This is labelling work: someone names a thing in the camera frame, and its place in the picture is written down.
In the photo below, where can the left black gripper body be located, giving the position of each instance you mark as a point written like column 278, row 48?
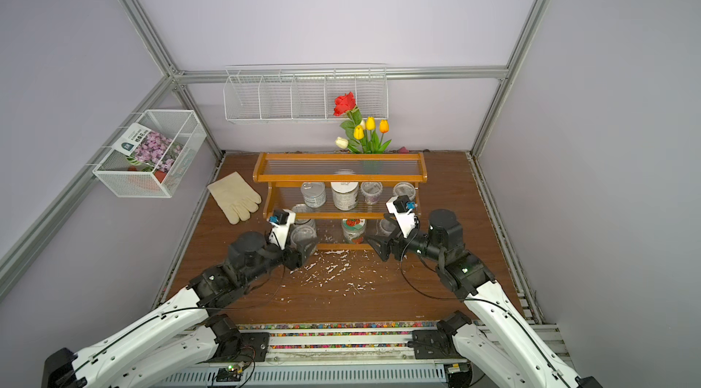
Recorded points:
column 290, row 256

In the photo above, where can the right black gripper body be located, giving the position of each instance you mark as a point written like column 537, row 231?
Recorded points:
column 417, row 244

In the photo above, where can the tall white Ideal jar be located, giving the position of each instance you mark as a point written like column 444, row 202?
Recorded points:
column 345, row 195

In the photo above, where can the clear small plastic tub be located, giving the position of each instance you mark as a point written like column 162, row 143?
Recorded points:
column 302, row 232

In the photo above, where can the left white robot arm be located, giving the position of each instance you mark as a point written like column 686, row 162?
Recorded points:
column 187, row 329

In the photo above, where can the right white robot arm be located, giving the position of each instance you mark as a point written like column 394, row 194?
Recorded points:
column 520, row 358

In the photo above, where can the clear tub lower shelf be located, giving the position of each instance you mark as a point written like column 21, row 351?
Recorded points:
column 385, row 227

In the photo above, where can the tomato label seed jar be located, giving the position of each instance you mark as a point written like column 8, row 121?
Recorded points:
column 353, row 230

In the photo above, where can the purple flower seed packet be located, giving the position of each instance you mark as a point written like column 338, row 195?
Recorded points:
column 147, row 150

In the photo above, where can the cream work glove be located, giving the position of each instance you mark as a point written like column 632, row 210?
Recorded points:
column 235, row 197

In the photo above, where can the teal glass vase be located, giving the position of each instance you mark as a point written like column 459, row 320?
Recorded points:
column 371, row 165

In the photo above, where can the artificial flower bouquet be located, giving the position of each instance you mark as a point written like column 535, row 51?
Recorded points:
column 362, row 135

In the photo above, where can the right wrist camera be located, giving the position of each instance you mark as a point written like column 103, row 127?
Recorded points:
column 403, row 210

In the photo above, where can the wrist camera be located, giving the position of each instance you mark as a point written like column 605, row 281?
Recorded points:
column 281, row 221
column 403, row 210

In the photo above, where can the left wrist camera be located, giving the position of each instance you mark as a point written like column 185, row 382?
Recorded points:
column 281, row 221

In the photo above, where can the metal base rail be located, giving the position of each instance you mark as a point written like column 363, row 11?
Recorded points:
column 399, row 354

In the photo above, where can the long white wire basket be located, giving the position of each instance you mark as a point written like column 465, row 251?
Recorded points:
column 297, row 93

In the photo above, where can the small white wire basket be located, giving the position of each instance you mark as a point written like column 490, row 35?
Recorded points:
column 126, row 181

